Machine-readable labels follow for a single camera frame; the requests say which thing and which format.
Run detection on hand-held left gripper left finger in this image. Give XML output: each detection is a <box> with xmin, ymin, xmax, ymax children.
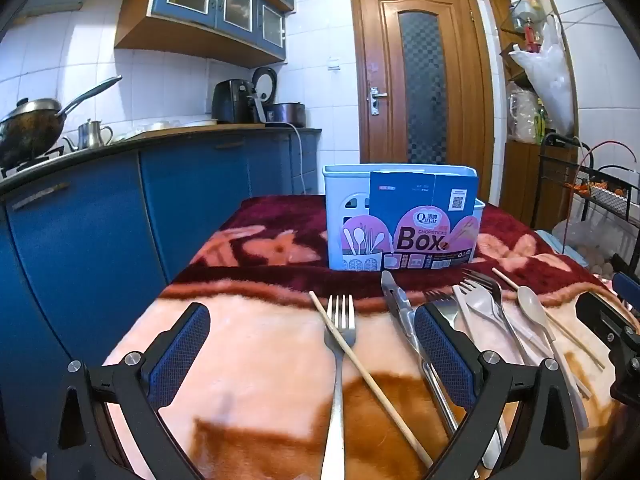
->
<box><xmin>47</xmin><ymin>303</ymin><xmax>211</xmax><ymax>480</ymax></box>

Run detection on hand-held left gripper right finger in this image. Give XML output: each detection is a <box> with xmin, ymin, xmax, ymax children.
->
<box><xmin>414</xmin><ymin>305</ymin><xmax>581</xmax><ymax>480</ymax></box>

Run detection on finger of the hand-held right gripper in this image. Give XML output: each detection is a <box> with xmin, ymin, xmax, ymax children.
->
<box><xmin>614</xmin><ymin>271</ymin><xmax>640</xmax><ymax>306</ymax></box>
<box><xmin>575</xmin><ymin>291</ymin><xmax>640</xmax><ymax>342</ymax></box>

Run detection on wooden chopstick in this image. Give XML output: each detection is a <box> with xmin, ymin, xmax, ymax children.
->
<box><xmin>491</xmin><ymin>266</ymin><xmax>606</xmax><ymax>371</ymax></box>
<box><xmin>308</xmin><ymin>290</ymin><xmax>434</xmax><ymax>469</ymax></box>

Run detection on steel fork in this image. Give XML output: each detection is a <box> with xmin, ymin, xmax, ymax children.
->
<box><xmin>461</xmin><ymin>268</ymin><xmax>531</xmax><ymax>366</ymax></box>
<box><xmin>320</xmin><ymin>294</ymin><xmax>357</xmax><ymax>480</ymax></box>
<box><xmin>424</xmin><ymin>290</ymin><xmax>506</xmax><ymax>478</ymax></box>

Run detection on white plastic fork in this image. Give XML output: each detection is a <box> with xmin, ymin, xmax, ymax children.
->
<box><xmin>452</xmin><ymin>280</ymin><xmax>488</xmax><ymax>356</ymax></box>

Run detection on steel table knife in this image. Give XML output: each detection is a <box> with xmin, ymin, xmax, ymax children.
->
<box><xmin>381</xmin><ymin>270</ymin><xmax>463</xmax><ymax>441</ymax></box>

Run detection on beige plastic spoon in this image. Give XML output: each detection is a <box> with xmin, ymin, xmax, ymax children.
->
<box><xmin>516</xmin><ymin>286</ymin><xmax>591</xmax><ymax>433</ymax></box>

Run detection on clear bag of eggs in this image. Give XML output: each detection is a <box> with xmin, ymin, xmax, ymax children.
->
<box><xmin>552</xmin><ymin>217</ymin><xmax>621</xmax><ymax>276</ymax></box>

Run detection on wooden shelf unit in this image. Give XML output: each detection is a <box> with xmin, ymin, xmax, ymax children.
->
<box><xmin>484</xmin><ymin>0</ymin><xmax>581</xmax><ymax>231</ymax></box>

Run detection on blue base cabinet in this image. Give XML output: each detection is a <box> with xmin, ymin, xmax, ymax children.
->
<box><xmin>0</xmin><ymin>127</ymin><xmax>323</xmax><ymax>461</ymax></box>

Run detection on clear bag of cups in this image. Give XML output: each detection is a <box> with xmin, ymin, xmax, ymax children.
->
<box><xmin>506</xmin><ymin>82</ymin><xmax>538</xmax><ymax>143</ymax></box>

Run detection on white plastic bag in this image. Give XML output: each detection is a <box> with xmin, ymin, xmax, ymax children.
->
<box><xmin>509</xmin><ymin>15</ymin><xmax>576</xmax><ymax>136</ymax></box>

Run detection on white dishes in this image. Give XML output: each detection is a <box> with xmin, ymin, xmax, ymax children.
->
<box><xmin>120</xmin><ymin>119</ymin><xmax>218</xmax><ymax>141</ymax></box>

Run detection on steel kettle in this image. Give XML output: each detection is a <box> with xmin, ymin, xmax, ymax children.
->
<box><xmin>64</xmin><ymin>119</ymin><xmax>115</xmax><ymax>151</ymax></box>

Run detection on gas stove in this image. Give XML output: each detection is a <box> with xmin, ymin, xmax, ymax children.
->
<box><xmin>0</xmin><ymin>146</ymin><xmax>66</xmax><ymax>178</ymax></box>

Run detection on black air fryer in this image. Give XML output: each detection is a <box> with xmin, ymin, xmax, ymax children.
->
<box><xmin>211</xmin><ymin>79</ymin><xmax>253</xmax><ymax>125</ymax></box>

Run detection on black rice cooker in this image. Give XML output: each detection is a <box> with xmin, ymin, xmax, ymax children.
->
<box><xmin>251</xmin><ymin>66</ymin><xmax>307</xmax><ymax>127</ymax></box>

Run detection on black wok with lid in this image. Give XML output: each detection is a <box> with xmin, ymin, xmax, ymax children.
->
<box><xmin>0</xmin><ymin>75</ymin><xmax>123</xmax><ymax>171</ymax></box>

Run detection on wooden door glass panel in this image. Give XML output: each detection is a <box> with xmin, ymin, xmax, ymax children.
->
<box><xmin>348</xmin><ymin>0</ymin><xmax>496</xmax><ymax>201</ymax></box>

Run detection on red cable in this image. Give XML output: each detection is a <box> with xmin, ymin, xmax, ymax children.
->
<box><xmin>560</xmin><ymin>141</ymin><xmax>638</xmax><ymax>256</ymax></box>

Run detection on black wire rack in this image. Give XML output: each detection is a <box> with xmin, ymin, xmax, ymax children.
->
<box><xmin>530</xmin><ymin>132</ymin><xmax>640</xmax><ymax>281</ymax></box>

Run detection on white power cord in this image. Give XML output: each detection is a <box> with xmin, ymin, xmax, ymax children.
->
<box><xmin>290</xmin><ymin>122</ymin><xmax>307</xmax><ymax>196</ymax></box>

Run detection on steel door handle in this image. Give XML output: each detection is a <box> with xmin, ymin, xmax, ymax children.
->
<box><xmin>369</xmin><ymin>86</ymin><xmax>390</xmax><ymax>117</ymax></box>

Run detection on blue wall cabinet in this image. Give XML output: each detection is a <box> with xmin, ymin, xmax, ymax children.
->
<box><xmin>114</xmin><ymin>0</ymin><xmax>295</xmax><ymax>68</ymax></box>

